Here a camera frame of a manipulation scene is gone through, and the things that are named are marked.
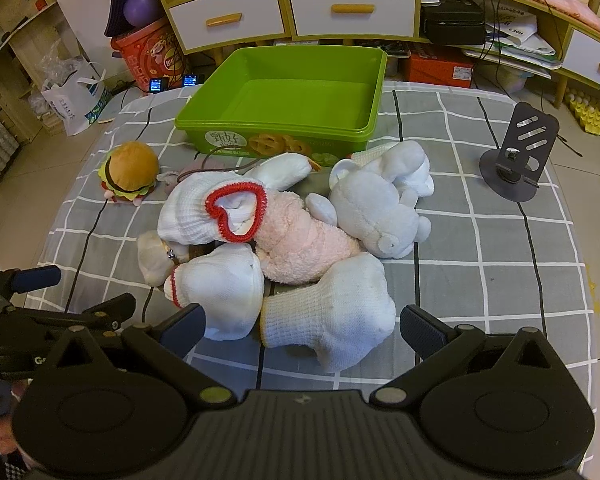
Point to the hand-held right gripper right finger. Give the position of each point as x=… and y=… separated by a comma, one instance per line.
x=422, y=327

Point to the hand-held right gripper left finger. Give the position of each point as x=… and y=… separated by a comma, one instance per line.
x=187, y=322

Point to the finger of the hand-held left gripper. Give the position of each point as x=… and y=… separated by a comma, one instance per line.
x=35, y=278
x=105, y=312

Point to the beige dog plush toy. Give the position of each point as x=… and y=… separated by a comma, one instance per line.
x=152, y=255

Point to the pink plush toy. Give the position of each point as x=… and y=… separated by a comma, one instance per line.
x=300, y=247

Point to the white bear plush toy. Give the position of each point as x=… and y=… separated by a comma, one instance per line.
x=375, y=200

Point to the hamburger plush toy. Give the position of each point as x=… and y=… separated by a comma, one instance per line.
x=130, y=170

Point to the green plastic box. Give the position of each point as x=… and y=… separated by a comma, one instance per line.
x=290, y=95

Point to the grey checked cloth desktop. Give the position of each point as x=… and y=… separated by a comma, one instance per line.
x=505, y=270

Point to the white plastic bag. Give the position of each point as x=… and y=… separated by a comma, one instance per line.
x=72, y=97

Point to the black phone stand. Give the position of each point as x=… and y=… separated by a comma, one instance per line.
x=517, y=160

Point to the small blue-screen device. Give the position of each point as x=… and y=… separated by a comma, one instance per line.
x=156, y=85
x=190, y=81

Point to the light wooden shelf unit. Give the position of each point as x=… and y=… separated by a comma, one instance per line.
x=15, y=45

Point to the orange cardboard box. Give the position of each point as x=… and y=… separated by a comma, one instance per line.
x=440, y=69

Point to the yellow egg tray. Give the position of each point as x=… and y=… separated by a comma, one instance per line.
x=597, y=112

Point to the dark purple hat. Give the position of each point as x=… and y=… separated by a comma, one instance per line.
x=116, y=7

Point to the purple ball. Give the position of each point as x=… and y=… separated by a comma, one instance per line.
x=142, y=6

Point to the pile of white papers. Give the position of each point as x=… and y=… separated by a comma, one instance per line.
x=517, y=35

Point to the black printer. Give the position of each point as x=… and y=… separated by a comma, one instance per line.
x=452, y=17

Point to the yellow wooden cabinet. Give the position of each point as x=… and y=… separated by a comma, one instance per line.
x=281, y=5

